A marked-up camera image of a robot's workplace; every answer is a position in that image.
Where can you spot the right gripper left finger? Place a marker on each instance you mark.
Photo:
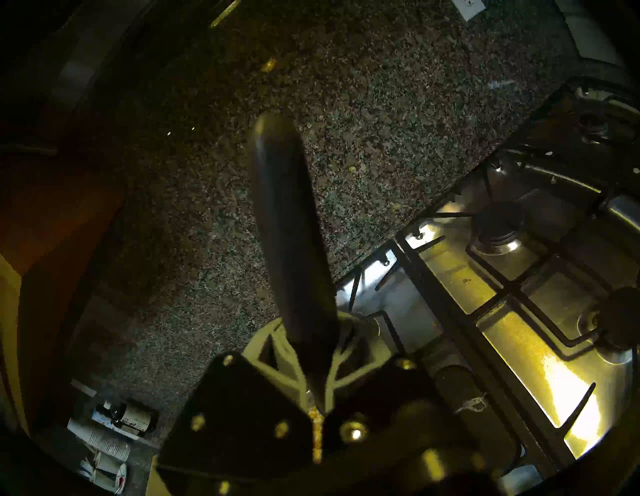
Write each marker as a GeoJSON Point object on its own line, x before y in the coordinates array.
{"type": "Point", "coordinates": [240, 415]}

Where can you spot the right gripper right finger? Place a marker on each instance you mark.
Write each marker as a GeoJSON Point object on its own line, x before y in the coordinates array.
{"type": "Point", "coordinates": [380, 400]}

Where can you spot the soy sauce bottle white cap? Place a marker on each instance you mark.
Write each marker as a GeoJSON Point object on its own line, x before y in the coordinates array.
{"type": "Point", "coordinates": [135, 417]}

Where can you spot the yellow terry towel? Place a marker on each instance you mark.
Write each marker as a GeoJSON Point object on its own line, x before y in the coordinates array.
{"type": "Point", "coordinates": [156, 485]}

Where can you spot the small white saucer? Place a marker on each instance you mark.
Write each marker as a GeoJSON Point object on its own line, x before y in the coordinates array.
{"type": "Point", "coordinates": [121, 480]}

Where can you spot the stack of white paper cups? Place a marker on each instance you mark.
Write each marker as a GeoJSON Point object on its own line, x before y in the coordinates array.
{"type": "Point", "coordinates": [105, 442]}

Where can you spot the white paper cup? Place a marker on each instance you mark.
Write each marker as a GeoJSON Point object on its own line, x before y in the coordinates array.
{"type": "Point", "coordinates": [107, 461]}
{"type": "Point", "coordinates": [97, 481]}

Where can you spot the black gas stovetop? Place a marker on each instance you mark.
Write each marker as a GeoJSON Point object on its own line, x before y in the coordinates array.
{"type": "Point", "coordinates": [525, 280]}

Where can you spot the range hood lamp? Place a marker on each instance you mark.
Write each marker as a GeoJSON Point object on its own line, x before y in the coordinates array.
{"type": "Point", "coordinates": [225, 12]}

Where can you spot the white toaster oven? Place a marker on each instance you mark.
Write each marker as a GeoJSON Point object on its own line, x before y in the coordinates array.
{"type": "Point", "coordinates": [590, 35]}

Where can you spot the white wall outlet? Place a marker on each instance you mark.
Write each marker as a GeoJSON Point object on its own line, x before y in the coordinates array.
{"type": "Point", "coordinates": [470, 7]}

